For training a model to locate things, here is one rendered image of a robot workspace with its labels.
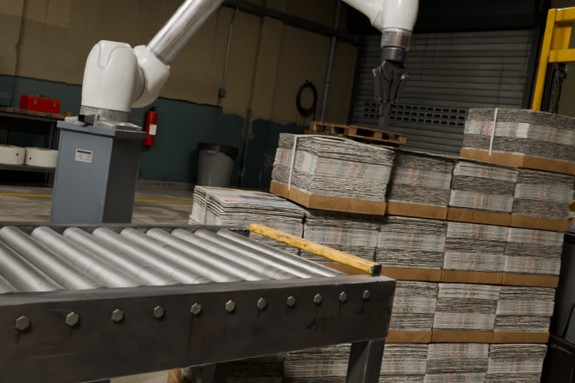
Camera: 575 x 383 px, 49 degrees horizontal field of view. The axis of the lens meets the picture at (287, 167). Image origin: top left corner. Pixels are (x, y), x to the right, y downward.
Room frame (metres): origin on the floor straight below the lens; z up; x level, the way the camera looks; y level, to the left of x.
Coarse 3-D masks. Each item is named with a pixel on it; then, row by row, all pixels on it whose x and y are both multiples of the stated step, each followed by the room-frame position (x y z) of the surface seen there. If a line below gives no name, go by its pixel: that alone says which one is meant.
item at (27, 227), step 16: (0, 224) 1.25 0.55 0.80; (16, 224) 1.28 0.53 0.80; (32, 224) 1.30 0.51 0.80; (48, 224) 1.32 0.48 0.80; (64, 224) 1.35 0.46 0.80; (80, 224) 1.38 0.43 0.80; (96, 224) 1.40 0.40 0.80; (112, 224) 1.43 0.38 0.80; (128, 224) 1.46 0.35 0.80; (144, 224) 1.49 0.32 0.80; (160, 224) 1.52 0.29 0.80; (176, 224) 1.56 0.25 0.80
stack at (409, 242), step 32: (224, 192) 2.19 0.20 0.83; (256, 192) 2.33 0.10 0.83; (192, 224) 2.25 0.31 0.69; (224, 224) 1.96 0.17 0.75; (288, 224) 2.05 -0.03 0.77; (320, 224) 2.10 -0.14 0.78; (352, 224) 2.15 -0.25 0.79; (384, 224) 2.20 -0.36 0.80; (416, 224) 2.25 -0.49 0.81; (448, 224) 2.31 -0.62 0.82; (480, 224) 2.37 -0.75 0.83; (320, 256) 2.10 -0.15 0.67; (384, 256) 2.20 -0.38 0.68; (416, 256) 2.26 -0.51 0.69; (448, 256) 2.32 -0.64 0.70; (480, 256) 2.37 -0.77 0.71; (416, 288) 2.26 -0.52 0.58; (448, 288) 2.33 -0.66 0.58; (480, 288) 2.38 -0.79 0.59; (416, 320) 2.28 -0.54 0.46; (448, 320) 2.33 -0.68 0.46; (480, 320) 2.39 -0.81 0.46; (288, 352) 2.08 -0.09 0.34; (320, 352) 2.13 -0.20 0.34; (384, 352) 2.23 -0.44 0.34; (416, 352) 2.28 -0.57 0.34; (448, 352) 2.35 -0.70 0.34; (480, 352) 2.40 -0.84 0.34
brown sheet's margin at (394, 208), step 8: (392, 208) 2.21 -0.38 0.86; (400, 208) 2.22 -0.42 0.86; (408, 208) 2.23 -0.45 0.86; (416, 208) 2.25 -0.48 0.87; (424, 208) 2.26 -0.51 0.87; (432, 208) 2.27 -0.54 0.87; (440, 208) 2.28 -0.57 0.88; (424, 216) 2.26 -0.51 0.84; (432, 216) 2.28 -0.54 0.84; (440, 216) 2.29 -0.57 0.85
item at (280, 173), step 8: (288, 136) 2.29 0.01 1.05; (280, 144) 2.35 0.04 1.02; (288, 144) 2.28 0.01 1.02; (280, 152) 2.34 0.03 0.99; (288, 152) 2.26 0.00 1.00; (280, 160) 2.33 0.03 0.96; (288, 160) 2.25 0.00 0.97; (280, 168) 2.31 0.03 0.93; (272, 176) 2.37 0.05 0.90; (280, 176) 2.29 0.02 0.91
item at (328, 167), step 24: (312, 144) 2.09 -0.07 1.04; (336, 144) 2.05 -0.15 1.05; (360, 144) 2.13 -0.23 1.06; (312, 168) 2.05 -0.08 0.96; (336, 168) 2.07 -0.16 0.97; (360, 168) 2.10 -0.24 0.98; (384, 168) 2.13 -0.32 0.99; (312, 192) 2.04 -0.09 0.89; (336, 192) 2.08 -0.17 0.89; (360, 192) 2.11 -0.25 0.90; (384, 192) 2.14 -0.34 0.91
